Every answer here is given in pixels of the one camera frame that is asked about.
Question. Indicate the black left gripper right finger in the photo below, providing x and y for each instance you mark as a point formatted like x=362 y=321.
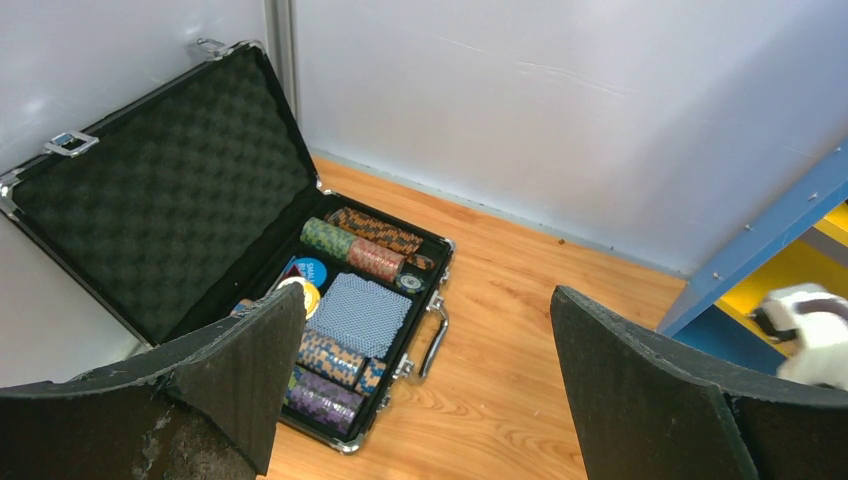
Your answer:
x=646 y=406

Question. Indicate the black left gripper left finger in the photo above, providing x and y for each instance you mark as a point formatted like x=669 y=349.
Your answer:
x=202 y=406

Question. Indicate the blue shelf with coloured boards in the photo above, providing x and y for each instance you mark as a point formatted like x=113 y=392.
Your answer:
x=800 y=238

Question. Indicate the yellow big blind button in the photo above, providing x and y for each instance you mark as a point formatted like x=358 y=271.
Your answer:
x=312 y=296

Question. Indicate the blue small blind button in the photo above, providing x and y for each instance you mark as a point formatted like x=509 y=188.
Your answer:
x=311 y=269

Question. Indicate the blue playing card deck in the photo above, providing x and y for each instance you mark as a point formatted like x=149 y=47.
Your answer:
x=361 y=315

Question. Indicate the black poker chip case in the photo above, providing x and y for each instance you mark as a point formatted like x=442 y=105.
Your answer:
x=173 y=209

